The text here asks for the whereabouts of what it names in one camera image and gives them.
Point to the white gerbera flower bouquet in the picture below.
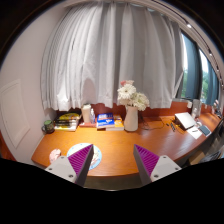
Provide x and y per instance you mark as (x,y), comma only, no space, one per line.
(129,96)

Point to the white paper sheet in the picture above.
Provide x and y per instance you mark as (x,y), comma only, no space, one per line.
(194,132)

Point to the pink white computer mouse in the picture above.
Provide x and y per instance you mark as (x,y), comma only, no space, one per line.
(54,155)

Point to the white pleated curtain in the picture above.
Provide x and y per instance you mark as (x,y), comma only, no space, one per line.
(97,45)

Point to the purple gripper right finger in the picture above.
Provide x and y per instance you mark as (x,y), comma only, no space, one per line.
(152,167)

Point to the round illustrated mouse pad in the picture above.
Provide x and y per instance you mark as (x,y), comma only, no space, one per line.
(97,157)

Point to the white tissue container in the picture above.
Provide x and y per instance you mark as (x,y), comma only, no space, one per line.
(86,112)

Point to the white ceramic vase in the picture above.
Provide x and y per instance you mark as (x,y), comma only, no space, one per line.
(131,119)

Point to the clear sanitizer bottle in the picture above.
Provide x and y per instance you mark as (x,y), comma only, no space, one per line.
(92,116)

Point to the blue book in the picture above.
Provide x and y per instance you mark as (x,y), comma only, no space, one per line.
(105,120)

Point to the white laptop on stand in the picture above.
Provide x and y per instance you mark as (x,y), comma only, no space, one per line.
(185,119)

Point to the orange yellow book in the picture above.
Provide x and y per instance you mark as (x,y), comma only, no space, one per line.
(119,126)

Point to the stack of books yellow top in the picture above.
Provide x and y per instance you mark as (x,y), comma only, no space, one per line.
(67,122)

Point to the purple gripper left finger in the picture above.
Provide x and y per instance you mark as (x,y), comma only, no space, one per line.
(75,167)

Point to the dark green mug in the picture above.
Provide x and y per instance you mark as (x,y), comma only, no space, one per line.
(48,127)

